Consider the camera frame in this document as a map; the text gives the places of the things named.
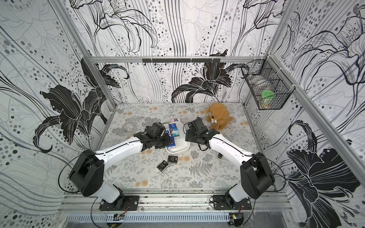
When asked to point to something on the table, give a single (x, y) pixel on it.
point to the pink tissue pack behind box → (177, 119)
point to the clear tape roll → (129, 127)
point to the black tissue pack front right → (171, 158)
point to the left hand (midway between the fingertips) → (172, 143)
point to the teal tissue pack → (176, 135)
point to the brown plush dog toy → (218, 116)
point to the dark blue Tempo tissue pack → (172, 146)
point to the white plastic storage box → (181, 145)
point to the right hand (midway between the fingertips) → (192, 135)
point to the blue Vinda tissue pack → (174, 128)
